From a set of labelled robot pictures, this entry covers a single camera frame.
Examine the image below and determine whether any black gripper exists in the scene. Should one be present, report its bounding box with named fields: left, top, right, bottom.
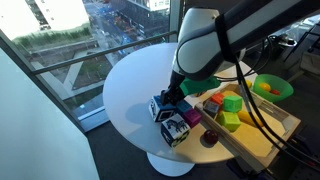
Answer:
left=160, top=70, right=188, bottom=106

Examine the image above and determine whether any black and blue fabric cube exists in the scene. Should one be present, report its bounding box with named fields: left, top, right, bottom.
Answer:
left=148, top=95, right=178, bottom=123

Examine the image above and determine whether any teal rubber cube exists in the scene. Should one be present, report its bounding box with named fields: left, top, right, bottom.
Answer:
left=175, top=99, right=194, bottom=116

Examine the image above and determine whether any magenta rubber cube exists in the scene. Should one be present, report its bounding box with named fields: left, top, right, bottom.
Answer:
left=182, top=108, right=203, bottom=129

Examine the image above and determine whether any zebra print fabric cube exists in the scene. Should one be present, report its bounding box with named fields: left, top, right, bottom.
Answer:
left=160, top=113, right=192, bottom=148

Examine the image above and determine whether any grey rubber cube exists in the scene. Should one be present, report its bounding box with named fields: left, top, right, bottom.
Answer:
left=203, top=99, right=221, bottom=118

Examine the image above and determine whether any orange rubber cube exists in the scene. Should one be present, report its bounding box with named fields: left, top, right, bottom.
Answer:
left=210, top=92, right=226, bottom=106

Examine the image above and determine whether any dark purple toy plum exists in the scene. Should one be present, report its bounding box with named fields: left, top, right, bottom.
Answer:
left=203, top=129, right=220, bottom=146

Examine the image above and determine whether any bright green rubber cube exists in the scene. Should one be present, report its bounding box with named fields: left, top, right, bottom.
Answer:
left=222, top=95, right=244, bottom=114

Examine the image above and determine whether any yellow-green rubber cube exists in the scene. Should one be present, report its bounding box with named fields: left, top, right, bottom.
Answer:
left=218, top=111, right=242, bottom=133

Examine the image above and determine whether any yellow-orange toy fruit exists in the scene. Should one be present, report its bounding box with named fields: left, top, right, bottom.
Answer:
left=258, top=82, right=272, bottom=93

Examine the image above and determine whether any wooden tray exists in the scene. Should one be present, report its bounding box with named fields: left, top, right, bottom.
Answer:
left=194, top=82, right=302, bottom=173

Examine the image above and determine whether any balcony metal railing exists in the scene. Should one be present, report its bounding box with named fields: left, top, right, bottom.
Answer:
left=31, top=30, right=178, bottom=76

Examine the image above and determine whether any green plastic bowl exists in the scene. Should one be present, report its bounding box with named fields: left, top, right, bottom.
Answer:
left=252, top=73, right=295, bottom=103

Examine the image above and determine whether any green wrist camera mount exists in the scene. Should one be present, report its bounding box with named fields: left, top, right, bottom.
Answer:
left=179, top=76, right=222, bottom=96

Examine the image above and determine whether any white table pedestal base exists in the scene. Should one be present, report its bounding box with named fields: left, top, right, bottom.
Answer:
left=146, top=151, right=196, bottom=178

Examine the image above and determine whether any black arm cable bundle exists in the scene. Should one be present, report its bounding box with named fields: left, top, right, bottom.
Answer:
left=214, top=13, right=320, bottom=164

